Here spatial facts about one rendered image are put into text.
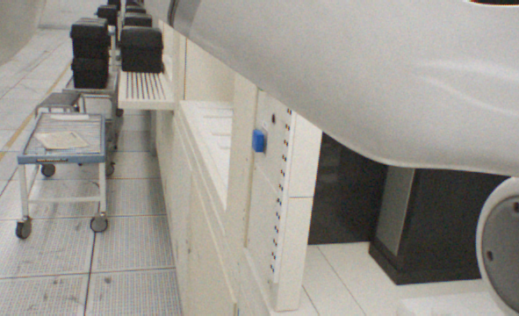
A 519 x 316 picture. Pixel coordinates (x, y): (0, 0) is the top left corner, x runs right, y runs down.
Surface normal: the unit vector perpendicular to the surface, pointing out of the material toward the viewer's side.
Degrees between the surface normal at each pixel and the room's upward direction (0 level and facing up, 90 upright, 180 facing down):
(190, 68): 90
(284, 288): 90
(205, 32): 131
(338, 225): 90
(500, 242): 90
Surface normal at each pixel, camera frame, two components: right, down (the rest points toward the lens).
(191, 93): 0.25, 0.33
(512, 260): -0.97, 0.00
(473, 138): -0.72, 0.13
